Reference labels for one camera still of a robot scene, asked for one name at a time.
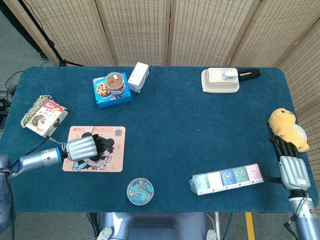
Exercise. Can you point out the black tripod stand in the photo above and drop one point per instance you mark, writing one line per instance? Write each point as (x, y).
(45, 38)

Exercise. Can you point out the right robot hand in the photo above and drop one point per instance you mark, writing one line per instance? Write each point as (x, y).
(293, 172)

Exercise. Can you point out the wicker folding screen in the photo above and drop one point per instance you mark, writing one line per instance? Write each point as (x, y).
(140, 30)

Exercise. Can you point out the clear tub of binder clips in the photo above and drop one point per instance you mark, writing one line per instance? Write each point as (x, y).
(140, 191)

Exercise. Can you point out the clear snack jar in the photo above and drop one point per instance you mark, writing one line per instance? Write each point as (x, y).
(115, 82)

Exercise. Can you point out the small white printed box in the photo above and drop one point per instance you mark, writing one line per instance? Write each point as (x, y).
(230, 74)

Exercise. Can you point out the blue cookie box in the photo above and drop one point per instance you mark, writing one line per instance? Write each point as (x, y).
(112, 100)

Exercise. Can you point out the metal table leg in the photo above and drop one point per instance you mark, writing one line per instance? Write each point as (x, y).
(217, 225)

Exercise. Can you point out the white rectangular box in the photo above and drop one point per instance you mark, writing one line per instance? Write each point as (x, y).
(138, 76)

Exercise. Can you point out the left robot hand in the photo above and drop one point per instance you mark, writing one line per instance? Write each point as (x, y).
(81, 148)

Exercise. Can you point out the black clip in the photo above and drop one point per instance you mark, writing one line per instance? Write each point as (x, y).
(250, 74)

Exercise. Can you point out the white green snack box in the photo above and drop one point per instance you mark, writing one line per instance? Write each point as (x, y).
(46, 120)

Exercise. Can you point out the pocket tissue multipack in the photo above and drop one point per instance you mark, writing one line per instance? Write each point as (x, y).
(225, 180)

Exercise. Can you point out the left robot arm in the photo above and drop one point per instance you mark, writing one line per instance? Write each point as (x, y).
(35, 160)

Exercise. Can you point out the blue grey robot torso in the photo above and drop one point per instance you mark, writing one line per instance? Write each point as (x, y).
(155, 227)

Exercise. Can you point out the yellow plush toy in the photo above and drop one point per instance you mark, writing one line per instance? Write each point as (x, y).
(286, 125)

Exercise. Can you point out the cartoon girl mouse pad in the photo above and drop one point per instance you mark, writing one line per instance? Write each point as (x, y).
(112, 162)

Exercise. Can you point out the blue felt table cover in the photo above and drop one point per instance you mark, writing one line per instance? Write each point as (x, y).
(170, 140)

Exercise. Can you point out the beige plastic lunch box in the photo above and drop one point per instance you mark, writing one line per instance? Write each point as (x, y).
(215, 83)

